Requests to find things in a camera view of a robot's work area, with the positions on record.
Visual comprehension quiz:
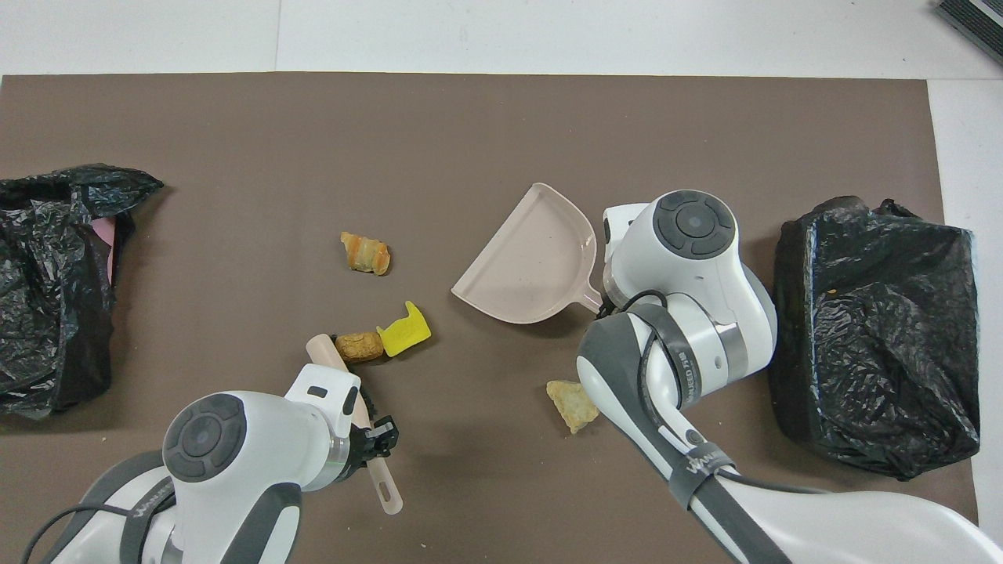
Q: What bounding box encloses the brown table mat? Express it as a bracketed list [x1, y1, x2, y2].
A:
[0, 73, 982, 564]

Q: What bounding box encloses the dark ribbed panel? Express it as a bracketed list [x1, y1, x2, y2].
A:
[936, 0, 1003, 65]

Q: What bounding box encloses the beige plastic dustpan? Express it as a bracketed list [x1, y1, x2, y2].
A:
[451, 183, 604, 325]

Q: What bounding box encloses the black bag lined bin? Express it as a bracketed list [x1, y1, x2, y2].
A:
[768, 196, 982, 482]

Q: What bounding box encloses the pale bread chunk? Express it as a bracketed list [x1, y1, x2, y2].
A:
[546, 380, 600, 435]

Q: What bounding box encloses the crumpled black trash bag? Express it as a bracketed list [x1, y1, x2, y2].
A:
[0, 163, 165, 420]

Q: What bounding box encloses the beige hand brush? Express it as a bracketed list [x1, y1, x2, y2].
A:
[306, 334, 404, 515]

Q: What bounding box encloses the notched yellow sponge piece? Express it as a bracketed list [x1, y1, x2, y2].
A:
[376, 301, 432, 359]

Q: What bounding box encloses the brown fried nugget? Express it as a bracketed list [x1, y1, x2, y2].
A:
[335, 332, 385, 365]

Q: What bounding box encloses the golden croissant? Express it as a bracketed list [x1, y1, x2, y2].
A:
[340, 231, 391, 277]

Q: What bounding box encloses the pink plastic bin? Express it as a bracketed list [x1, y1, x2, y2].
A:
[92, 218, 118, 287]

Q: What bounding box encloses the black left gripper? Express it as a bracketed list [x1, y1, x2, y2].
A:
[345, 390, 399, 479]

